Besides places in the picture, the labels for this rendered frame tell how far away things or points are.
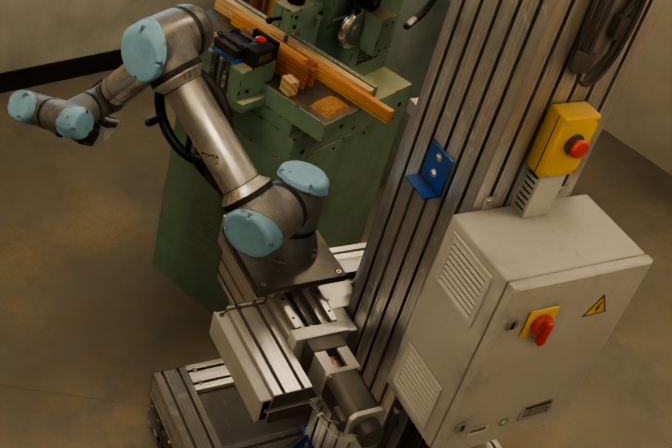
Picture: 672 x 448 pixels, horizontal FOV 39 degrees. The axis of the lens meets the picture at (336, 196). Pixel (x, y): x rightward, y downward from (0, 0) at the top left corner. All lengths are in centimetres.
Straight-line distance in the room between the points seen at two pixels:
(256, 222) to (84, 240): 152
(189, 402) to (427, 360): 90
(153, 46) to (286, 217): 44
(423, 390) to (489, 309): 30
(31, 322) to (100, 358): 25
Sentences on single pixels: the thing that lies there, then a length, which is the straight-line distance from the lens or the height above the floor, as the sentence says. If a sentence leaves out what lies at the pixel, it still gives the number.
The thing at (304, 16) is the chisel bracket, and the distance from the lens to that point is 270.
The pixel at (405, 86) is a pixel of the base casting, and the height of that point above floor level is 80.
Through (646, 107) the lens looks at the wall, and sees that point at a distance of 481.
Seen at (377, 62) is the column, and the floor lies 84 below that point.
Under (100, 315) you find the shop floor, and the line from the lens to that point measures 312.
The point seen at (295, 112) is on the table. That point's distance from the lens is 257.
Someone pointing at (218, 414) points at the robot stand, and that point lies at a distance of 264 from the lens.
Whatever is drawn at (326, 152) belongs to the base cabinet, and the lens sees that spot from 279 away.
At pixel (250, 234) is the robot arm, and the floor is 99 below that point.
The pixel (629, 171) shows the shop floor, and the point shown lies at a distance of 471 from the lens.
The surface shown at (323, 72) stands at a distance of 268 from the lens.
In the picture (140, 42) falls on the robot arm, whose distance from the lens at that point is 194.
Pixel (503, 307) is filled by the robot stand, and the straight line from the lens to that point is 169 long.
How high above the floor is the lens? 224
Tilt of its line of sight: 36 degrees down
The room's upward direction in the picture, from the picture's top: 17 degrees clockwise
